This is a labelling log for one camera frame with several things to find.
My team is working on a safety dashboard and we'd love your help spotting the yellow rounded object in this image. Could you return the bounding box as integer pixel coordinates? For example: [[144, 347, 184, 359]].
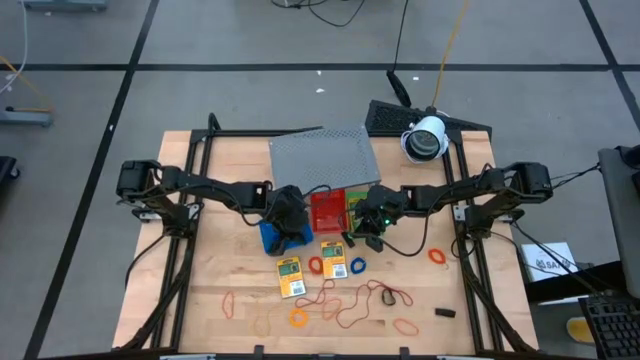
[[566, 316, 597, 345]]

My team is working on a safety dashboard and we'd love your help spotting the grey stand foot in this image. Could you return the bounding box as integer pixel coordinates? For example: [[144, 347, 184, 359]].
[[21, 0, 109, 12], [0, 109, 54, 128]]

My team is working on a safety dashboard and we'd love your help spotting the yellow coil keychain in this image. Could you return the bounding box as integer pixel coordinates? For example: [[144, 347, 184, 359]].
[[288, 308, 311, 329]]

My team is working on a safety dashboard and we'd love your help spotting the black perforated metal riser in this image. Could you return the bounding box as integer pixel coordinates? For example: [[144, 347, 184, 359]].
[[364, 99, 494, 139]]

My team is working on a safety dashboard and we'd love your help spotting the white printed cardboard box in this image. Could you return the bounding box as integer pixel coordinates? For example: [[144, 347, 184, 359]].
[[521, 242, 580, 284]]

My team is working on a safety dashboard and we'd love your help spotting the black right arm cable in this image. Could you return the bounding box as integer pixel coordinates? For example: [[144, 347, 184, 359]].
[[387, 199, 433, 258]]

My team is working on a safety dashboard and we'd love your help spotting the green plastic basket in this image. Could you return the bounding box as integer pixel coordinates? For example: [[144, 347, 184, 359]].
[[344, 189, 375, 234]]

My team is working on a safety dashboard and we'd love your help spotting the black hanging cable with plug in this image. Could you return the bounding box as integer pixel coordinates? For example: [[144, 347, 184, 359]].
[[386, 0, 413, 108]]

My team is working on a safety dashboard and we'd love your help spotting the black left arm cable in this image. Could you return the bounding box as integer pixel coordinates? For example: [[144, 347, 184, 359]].
[[234, 182, 275, 229]]

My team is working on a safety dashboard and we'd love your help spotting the white cylinder with dark lens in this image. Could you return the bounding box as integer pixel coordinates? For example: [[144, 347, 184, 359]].
[[401, 115, 450, 165]]

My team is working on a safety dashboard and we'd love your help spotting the black desk foot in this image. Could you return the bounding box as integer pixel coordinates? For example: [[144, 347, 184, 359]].
[[524, 259, 629, 305]]

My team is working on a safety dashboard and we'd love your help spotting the blue plastic basket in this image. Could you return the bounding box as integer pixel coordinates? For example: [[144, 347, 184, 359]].
[[258, 219, 315, 257]]

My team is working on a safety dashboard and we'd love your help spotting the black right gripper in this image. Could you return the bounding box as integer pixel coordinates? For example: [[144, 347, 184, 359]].
[[355, 184, 409, 253]]

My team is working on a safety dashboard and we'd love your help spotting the black floor cable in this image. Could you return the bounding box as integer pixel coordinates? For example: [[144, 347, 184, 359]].
[[271, 0, 367, 28]]

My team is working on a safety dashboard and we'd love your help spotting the grey perforated metal riser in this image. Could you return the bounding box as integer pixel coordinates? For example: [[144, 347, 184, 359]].
[[268, 124, 383, 192]]

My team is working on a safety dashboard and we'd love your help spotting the long red rubber band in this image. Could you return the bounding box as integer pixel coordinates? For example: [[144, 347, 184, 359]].
[[335, 279, 415, 330]]

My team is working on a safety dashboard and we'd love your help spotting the black aluminium rig frame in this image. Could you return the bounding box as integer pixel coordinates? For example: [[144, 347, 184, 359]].
[[113, 112, 540, 360]]

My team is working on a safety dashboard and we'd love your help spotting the red plastic basket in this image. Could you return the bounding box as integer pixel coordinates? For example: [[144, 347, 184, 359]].
[[309, 188, 348, 236]]

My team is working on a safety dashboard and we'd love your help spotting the orange floor cable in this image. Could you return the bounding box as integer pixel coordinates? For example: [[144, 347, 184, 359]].
[[0, 54, 53, 112]]

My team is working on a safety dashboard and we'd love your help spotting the black keyboard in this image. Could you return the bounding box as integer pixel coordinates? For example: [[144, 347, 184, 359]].
[[578, 296, 640, 360]]

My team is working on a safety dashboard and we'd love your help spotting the black chair wheel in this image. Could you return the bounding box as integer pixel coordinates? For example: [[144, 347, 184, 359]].
[[0, 156, 22, 182]]

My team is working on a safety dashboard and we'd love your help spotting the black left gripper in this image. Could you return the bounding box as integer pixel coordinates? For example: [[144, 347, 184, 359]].
[[269, 184, 314, 257]]

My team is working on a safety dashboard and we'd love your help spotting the black left base cable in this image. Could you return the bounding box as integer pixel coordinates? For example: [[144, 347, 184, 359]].
[[123, 233, 169, 289]]

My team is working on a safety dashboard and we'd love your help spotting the wide orange rubber band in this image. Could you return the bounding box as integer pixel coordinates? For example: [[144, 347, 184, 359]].
[[321, 297, 344, 322]]

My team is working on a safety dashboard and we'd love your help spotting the yellow hanging cable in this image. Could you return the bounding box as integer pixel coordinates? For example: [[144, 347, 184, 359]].
[[431, 0, 470, 110]]

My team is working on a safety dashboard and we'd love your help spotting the white floor cable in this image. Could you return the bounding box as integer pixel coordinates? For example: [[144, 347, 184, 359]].
[[0, 0, 29, 96]]

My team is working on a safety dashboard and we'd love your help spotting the black right base cable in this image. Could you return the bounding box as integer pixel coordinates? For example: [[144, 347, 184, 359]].
[[509, 219, 606, 301]]

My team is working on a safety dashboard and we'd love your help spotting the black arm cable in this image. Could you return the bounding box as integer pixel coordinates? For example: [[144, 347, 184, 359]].
[[234, 182, 275, 229], [387, 199, 433, 258]]

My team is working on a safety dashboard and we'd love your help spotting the thin yellow rubber band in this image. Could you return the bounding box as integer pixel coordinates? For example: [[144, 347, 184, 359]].
[[251, 303, 272, 338]]

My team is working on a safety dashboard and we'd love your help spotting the black base cable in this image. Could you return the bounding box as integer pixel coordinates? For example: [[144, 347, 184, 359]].
[[509, 219, 606, 301], [123, 233, 169, 289]]

